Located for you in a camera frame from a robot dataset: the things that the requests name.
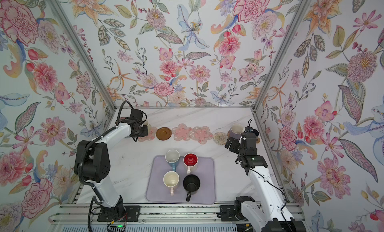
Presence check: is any small dark blue mug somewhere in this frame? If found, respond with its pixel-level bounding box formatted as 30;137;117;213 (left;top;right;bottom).
253;129;259;137

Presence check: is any lilac mug white inside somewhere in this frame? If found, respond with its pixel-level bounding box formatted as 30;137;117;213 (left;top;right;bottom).
229;124;244;140

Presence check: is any white embroidered round coaster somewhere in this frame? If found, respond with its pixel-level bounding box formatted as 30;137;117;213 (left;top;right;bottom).
213;132;228;145

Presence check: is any pink flower coaster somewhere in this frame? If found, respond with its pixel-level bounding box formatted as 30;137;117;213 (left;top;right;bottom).
138;125;158;142
191;126;214;145
171;123;193;141

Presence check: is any brown wooden round coaster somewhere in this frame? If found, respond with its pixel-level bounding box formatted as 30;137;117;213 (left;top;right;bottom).
156;127;172;141

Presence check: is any red inside white mug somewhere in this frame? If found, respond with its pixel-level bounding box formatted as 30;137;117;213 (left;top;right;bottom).
183;153;199;175

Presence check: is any blue mug white inside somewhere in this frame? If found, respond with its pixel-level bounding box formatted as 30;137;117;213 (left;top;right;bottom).
165;149;180;171

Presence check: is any black mug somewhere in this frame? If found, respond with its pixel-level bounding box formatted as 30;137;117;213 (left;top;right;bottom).
183;174;201;202

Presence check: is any cream mug pink handle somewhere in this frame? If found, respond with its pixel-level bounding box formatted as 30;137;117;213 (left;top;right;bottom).
163;171;180;196

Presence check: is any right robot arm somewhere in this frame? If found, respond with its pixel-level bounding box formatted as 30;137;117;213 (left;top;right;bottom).
225;126;306;232

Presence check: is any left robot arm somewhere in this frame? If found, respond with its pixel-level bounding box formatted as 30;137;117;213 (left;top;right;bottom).
74;109;148;219

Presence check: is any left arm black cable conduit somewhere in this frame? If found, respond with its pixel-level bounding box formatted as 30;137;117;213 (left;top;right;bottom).
77;100;136;232

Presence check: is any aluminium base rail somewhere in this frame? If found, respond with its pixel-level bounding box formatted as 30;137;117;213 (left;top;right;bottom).
47;202;310;232

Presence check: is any left corner aluminium post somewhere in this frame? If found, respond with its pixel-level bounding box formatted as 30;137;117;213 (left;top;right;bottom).
46;0;117;111

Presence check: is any corner aluminium post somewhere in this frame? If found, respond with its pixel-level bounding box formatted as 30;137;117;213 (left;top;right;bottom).
46;0;117;111
253;0;311;111

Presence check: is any right corner aluminium post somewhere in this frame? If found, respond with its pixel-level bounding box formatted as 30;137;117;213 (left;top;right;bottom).
253;0;311;111

